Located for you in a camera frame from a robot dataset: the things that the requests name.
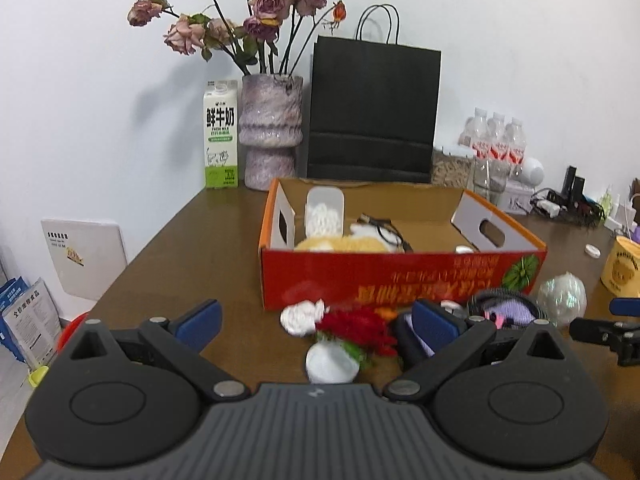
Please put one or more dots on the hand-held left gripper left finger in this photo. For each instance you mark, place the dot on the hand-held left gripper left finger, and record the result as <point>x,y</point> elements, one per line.
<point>200,321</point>

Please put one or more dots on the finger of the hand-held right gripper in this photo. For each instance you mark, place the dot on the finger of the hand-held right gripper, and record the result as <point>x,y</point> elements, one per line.
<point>627,307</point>
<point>600,331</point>

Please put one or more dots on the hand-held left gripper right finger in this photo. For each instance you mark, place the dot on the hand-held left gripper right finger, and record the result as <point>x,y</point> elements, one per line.
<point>435,324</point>

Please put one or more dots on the navy zip case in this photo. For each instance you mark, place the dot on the navy zip case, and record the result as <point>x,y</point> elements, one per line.
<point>407,347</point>

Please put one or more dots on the clear plastic ball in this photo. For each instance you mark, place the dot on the clear plastic ball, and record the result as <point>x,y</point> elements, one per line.
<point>560,297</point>

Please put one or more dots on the white plastic lid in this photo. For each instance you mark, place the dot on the white plastic lid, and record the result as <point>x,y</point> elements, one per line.
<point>464,249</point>

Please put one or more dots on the red artificial flower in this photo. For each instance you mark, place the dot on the red artificial flower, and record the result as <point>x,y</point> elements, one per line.
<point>355,332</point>

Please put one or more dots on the white round disc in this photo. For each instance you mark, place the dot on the white round disc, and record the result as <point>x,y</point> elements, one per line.
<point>330,364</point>

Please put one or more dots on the red orange cardboard box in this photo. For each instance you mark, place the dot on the red orange cardboard box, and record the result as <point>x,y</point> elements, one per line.
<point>320,280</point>

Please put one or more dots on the white yellow plush alpaca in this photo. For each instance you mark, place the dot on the white yellow plush alpaca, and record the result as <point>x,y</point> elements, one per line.
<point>340,244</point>

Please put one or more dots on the clear cotton pad container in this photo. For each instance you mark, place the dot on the clear cotton pad container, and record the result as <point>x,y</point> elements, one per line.
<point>324,210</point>

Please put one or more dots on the clear container of seeds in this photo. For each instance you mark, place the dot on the clear container of seeds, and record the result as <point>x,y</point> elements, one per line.
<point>450,170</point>

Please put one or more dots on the white flat round lid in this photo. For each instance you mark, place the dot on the white flat round lid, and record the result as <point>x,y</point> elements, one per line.
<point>451,306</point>

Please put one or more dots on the small white bottle cap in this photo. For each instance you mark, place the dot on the small white bottle cap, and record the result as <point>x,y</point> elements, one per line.
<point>592,251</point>

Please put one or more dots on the white crumpled tissue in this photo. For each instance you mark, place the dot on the white crumpled tissue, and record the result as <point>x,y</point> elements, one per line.
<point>300,317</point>

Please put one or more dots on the white charger block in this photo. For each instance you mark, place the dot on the white charger block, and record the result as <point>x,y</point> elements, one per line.
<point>549,208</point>

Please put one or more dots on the red round object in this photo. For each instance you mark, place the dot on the red round object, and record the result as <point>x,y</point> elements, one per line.
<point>70,330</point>

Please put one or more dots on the black power adapter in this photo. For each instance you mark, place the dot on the black power adapter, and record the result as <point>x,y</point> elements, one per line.
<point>574,185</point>

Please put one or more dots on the white board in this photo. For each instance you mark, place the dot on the white board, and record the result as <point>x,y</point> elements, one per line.
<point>82,257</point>

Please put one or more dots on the clear glass jar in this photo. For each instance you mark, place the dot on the clear glass jar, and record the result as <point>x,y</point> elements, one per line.
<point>490,180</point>

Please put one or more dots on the white round speaker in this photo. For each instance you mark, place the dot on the white round speaker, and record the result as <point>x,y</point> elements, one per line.
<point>531,172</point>

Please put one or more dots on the yellow green plastic scoop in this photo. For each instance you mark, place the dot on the yellow green plastic scoop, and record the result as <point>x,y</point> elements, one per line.
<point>37,376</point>

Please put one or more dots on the stack of blue packets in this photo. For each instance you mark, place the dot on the stack of blue packets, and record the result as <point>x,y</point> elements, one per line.
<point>27,320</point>

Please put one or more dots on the green white milk carton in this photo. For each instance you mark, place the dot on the green white milk carton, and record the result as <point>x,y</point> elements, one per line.
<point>221,135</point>

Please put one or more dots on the pink label water bottle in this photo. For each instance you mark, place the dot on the pink label water bottle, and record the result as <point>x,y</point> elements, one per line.
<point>516,145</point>
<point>474,135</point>
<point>497,140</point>

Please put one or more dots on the purple marbled vase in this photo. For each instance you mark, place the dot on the purple marbled vase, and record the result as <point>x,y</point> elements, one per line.
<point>270,130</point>

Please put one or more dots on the black paper bag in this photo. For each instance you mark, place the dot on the black paper bag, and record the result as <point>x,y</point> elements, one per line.
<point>372,100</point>

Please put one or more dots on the dried rose bouquet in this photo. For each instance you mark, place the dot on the dried rose bouquet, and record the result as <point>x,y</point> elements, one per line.
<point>265,5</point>

